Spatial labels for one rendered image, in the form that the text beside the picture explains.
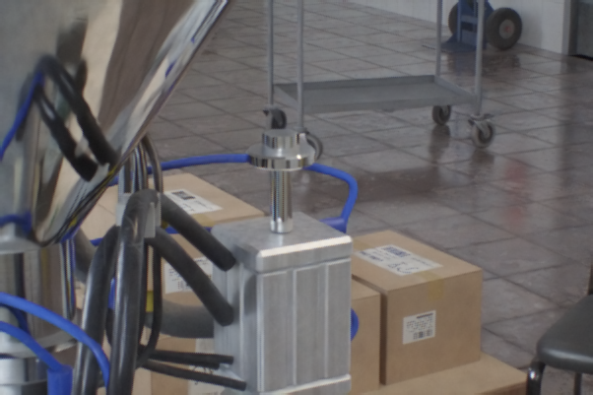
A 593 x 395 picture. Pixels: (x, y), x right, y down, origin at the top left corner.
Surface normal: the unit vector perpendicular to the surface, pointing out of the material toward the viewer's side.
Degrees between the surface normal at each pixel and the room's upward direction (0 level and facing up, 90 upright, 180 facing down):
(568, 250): 0
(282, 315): 90
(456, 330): 90
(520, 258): 0
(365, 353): 90
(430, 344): 90
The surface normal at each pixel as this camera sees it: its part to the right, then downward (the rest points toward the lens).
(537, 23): -0.87, 0.14
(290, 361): 0.49, 0.24
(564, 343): -0.09, -0.92
